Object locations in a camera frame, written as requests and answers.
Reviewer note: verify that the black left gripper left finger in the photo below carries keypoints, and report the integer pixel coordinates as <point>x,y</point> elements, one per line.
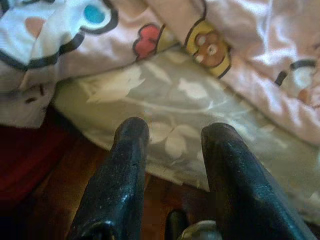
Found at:
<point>117,180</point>

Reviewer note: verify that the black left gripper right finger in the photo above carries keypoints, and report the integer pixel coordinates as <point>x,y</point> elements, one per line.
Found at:
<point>240,185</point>

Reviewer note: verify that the pink cartoon bear blanket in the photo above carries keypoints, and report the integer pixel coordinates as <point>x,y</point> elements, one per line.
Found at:
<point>250,37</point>

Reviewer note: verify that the silver robot left leg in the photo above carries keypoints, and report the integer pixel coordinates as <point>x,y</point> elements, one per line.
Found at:
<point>200,230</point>

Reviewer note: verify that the grey floral bed sheet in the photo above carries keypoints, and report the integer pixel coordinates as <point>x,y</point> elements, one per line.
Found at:
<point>187,105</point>

